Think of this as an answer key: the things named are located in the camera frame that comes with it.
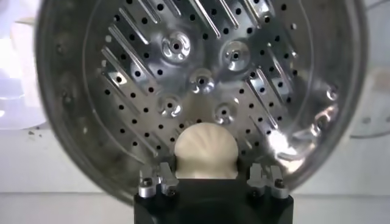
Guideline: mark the steel perforated steamer basket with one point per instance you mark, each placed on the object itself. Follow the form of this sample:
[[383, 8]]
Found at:
[[198, 61]]

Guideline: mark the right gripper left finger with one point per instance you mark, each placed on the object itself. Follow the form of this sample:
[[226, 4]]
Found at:
[[166, 179]]

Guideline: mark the white steamed baozi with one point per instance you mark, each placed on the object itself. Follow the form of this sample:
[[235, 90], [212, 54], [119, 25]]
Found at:
[[205, 152]]

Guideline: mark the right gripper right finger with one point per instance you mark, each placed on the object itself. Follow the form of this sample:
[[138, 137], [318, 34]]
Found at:
[[256, 179]]

